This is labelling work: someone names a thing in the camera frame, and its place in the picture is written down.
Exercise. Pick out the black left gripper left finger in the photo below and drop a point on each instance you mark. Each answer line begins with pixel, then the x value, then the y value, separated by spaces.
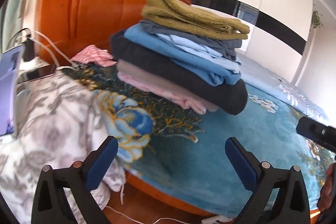
pixel 50 202

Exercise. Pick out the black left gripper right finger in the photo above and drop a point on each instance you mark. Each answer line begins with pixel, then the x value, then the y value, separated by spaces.
pixel 278 195

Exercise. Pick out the mustard yellow knit sweater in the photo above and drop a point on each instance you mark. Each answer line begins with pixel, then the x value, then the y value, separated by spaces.
pixel 180 16

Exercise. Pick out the person right hand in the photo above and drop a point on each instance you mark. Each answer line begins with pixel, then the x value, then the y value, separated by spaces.
pixel 325 199

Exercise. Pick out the grey white floral quilt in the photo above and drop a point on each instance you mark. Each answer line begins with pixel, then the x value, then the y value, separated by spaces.
pixel 61 123

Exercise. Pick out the light blue floral duvet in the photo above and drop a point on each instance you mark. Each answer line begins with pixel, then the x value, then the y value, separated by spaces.
pixel 258 76

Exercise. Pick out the black folded garment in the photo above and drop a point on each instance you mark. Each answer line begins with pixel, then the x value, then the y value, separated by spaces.
pixel 230 98

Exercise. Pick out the blue floral bed blanket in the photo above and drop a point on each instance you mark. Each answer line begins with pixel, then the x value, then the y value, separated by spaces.
pixel 181 153

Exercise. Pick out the hanging green plant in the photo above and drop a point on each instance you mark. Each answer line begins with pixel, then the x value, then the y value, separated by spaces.
pixel 316 19

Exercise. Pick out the pink folded garment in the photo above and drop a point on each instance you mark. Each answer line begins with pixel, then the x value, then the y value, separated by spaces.
pixel 199 105

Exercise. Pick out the black phone on nightstand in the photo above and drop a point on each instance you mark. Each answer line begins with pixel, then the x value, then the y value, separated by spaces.
pixel 36 74

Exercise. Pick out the grey blue folded garment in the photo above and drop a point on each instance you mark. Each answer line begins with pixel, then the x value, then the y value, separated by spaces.
pixel 225 47

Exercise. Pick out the white wardrobe with black stripe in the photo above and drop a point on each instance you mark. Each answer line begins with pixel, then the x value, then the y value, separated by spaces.
pixel 279 30

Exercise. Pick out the tablet screen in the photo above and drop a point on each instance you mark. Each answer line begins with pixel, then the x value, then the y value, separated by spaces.
pixel 10 61

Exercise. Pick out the pink striped cloth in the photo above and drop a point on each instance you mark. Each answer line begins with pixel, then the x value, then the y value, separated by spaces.
pixel 93 54

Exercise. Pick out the light blue folded shirt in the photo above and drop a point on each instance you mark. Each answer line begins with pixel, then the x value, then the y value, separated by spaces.
pixel 222 56

